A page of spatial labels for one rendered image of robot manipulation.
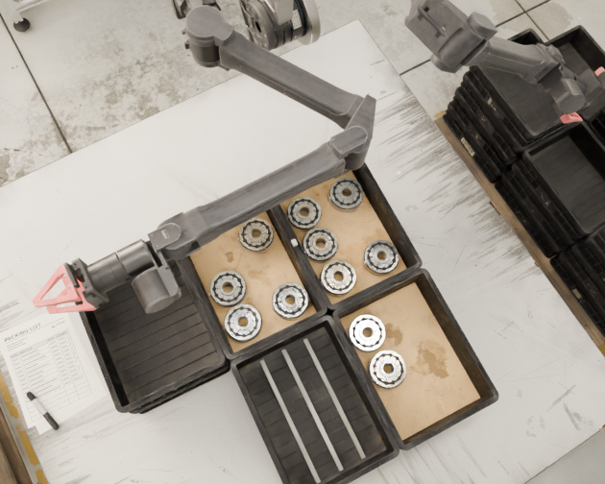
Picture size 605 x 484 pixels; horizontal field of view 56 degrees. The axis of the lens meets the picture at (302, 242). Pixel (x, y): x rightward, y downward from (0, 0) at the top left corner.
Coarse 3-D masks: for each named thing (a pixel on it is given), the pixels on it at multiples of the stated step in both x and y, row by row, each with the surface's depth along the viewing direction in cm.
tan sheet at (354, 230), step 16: (352, 176) 177; (304, 192) 174; (320, 192) 174; (368, 208) 173; (320, 224) 171; (336, 224) 171; (352, 224) 172; (368, 224) 172; (352, 240) 170; (368, 240) 170; (336, 256) 168; (352, 256) 168; (320, 272) 167; (368, 272) 167
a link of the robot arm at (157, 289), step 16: (176, 224) 100; (160, 240) 99; (176, 240) 99; (160, 256) 99; (160, 272) 99; (144, 288) 97; (160, 288) 98; (176, 288) 98; (144, 304) 97; (160, 304) 99
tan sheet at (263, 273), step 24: (264, 216) 171; (216, 240) 168; (216, 264) 166; (240, 264) 166; (264, 264) 167; (288, 264) 167; (264, 288) 164; (216, 312) 162; (264, 312) 162; (312, 312) 163; (264, 336) 160
